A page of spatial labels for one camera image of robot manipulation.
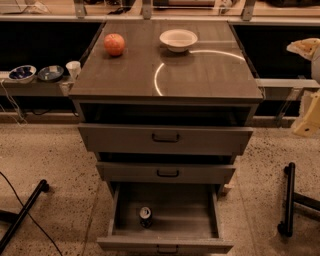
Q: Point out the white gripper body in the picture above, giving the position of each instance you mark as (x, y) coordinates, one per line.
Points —
(316, 70)

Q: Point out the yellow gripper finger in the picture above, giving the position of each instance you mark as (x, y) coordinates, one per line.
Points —
(308, 121)

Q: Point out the dark pepsi can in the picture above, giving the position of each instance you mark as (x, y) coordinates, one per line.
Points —
(145, 215)

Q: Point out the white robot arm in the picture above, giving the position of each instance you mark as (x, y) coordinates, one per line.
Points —
(315, 66)

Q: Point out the white bowl on counter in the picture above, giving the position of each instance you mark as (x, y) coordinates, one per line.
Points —
(178, 40)

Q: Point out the grey drawer cabinet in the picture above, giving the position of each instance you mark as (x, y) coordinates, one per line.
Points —
(209, 85)

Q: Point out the bottom grey drawer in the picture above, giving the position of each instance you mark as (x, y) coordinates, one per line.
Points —
(184, 220)

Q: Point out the grey drawer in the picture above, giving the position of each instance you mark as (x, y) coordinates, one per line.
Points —
(148, 139)
(165, 173)
(184, 220)

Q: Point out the middle grey drawer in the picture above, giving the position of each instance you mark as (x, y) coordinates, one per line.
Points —
(165, 173)

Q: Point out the top grey drawer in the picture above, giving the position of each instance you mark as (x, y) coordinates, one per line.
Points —
(148, 139)

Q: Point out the grey side shelf right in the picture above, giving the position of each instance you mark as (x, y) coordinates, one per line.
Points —
(283, 89)

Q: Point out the grey side shelf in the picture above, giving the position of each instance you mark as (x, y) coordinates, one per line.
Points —
(35, 88)
(283, 89)

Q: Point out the black stand leg right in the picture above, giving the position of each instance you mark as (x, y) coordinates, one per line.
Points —
(285, 227)

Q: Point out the black stand leg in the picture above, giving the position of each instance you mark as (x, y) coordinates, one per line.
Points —
(15, 219)
(285, 227)

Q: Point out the red apple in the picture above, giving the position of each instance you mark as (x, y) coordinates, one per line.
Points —
(114, 44)

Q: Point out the white paper cup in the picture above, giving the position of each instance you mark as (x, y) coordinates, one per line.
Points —
(74, 69)

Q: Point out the dark blue bowl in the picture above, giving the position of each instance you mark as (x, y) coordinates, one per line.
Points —
(51, 73)

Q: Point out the grey side shelf left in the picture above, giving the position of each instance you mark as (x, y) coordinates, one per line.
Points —
(35, 88)

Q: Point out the blue white bowl left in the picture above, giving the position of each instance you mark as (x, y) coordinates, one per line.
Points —
(23, 74)

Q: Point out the black stand leg left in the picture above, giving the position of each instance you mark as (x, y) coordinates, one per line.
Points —
(15, 219)

